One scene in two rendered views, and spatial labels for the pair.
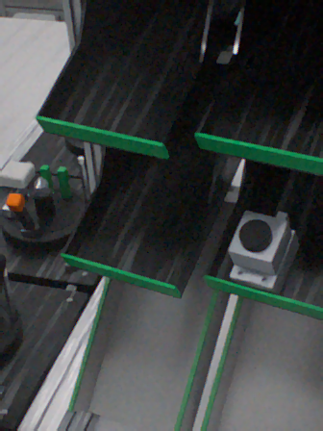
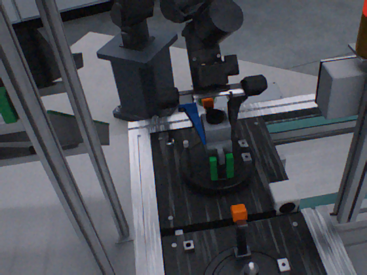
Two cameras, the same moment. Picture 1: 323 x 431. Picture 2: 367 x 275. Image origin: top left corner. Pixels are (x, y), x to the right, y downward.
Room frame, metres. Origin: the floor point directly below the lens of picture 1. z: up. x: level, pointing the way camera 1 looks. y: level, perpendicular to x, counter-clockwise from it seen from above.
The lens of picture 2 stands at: (1.30, 0.01, 1.53)
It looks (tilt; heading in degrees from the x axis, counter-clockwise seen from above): 42 degrees down; 156
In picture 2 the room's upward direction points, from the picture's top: 7 degrees counter-clockwise
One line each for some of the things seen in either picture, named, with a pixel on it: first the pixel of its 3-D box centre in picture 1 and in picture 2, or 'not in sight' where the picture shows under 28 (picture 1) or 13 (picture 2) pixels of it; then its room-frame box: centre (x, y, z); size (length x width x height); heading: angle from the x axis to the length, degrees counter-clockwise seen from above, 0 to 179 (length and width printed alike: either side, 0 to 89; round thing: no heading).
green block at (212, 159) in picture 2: not in sight; (213, 168); (0.89, 0.24, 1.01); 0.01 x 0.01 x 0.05; 69
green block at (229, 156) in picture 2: not in sight; (229, 165); (0.90, 0.26, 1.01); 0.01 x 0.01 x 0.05; 69
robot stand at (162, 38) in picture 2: not in sight; (143, 76); (0.48, 0.28, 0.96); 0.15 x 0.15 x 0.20; 33
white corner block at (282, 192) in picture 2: not in sight; (283, 198); (0.98, 0.32, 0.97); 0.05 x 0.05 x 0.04; 69
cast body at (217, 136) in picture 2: not in sight; (216, 133); (0.86, 0.26, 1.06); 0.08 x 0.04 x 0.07; 159
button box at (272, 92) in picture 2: not in sight; (236, 105); (0.68, 0.42, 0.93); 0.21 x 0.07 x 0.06; 69
